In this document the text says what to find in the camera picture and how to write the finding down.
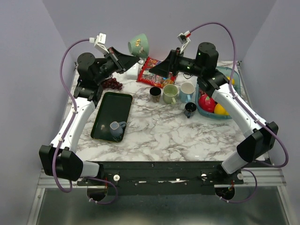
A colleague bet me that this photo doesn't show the teal plastic fruit bowl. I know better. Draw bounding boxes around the teal plastic fruit bowl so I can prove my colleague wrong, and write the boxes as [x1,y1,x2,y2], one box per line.
[195,66,241,120]

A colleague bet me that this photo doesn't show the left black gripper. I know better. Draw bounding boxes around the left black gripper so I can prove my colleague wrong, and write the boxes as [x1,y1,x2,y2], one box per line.
[94,46,140,84]

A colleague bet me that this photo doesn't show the dark blue mug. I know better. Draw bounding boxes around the dark blue mug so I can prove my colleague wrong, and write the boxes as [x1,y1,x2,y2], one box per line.
[184,102,197,119]

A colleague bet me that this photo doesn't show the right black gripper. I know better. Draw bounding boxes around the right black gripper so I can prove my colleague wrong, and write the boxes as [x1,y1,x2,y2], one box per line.
[149,48,204,79]

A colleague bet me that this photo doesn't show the grey blue mug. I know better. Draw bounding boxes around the grey blue mug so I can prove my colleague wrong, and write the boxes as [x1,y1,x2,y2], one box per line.
[110,121,127,140]

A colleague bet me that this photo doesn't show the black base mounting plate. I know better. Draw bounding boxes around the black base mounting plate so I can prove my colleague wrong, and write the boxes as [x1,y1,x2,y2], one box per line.
[77,160,244,196]

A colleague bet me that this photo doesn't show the light green mug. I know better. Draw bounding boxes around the light green mug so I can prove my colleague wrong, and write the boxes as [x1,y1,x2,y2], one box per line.
[163,84,179,105]

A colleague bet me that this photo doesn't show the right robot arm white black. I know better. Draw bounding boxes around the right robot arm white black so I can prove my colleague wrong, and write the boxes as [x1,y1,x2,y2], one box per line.
[150,42,278,184]

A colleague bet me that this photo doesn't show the white power strip box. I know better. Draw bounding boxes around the white power strip box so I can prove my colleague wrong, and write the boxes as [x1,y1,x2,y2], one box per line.
[126,63,140,80]

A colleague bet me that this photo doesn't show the brown striped mug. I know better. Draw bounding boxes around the brown striped mug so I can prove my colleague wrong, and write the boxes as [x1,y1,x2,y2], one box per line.
[150,87,161,103]

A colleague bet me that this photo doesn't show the purple grapes in bowl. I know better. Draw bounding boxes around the purple grapes in bowl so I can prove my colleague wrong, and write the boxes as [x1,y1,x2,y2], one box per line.
[199,89,206,96]

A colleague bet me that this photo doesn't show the dark green tray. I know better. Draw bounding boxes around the dark green tray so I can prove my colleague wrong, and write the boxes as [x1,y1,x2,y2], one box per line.
[90,92,133,143]

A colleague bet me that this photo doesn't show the green teal mug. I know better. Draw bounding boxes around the green teal mug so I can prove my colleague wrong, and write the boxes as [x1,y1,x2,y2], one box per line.
[128,33,150,65]

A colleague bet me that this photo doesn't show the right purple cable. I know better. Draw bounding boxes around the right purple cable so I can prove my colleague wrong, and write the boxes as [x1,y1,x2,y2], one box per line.
[190,22,289,203]

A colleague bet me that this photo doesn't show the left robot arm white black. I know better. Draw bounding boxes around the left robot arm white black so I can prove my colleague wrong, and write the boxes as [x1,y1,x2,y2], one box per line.
[39,47,140,185]

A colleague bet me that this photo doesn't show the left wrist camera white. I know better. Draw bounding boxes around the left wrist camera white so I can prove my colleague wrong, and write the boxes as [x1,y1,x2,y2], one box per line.
[89,33,109,55]

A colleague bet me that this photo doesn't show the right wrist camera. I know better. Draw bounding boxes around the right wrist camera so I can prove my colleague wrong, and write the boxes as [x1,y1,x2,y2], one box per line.
[177,30,191,54]

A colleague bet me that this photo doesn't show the yellow lemon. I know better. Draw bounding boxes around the yellow lemon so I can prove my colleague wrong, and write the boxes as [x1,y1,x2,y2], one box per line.
[214,104,229,116]

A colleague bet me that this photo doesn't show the aluminium rail frame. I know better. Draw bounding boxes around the aluminium rail frame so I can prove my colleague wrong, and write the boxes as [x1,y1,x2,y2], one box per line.
[28,163,292,225]

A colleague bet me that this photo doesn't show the purple cable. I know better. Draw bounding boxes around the purple cable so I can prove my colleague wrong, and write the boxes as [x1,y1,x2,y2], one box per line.
[52,38,118,205]
[190,22,289,203]

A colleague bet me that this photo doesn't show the light blue mug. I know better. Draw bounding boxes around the light blue mug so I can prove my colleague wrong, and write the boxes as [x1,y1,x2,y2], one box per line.
[179,82,195,103]

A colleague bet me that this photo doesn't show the red snack bag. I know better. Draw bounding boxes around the red snack bag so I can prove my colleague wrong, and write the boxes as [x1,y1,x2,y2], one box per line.
[136,57,176,88]

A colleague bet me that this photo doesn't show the red dragon fruit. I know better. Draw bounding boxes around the red dragon fruit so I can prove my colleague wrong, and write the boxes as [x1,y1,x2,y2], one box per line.
[198,94,216,113]

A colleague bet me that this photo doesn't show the red grape bunch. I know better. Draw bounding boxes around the red grape bunch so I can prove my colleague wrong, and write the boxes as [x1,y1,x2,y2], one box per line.
[101,77,123,90]

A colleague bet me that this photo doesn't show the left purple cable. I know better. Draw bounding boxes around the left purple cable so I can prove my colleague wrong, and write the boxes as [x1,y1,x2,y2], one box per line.
[52,38,118,205]

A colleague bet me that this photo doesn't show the yellow orange fruit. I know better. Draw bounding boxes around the yellow orange fruit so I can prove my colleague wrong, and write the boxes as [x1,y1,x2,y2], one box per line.
[227,76,235,85]

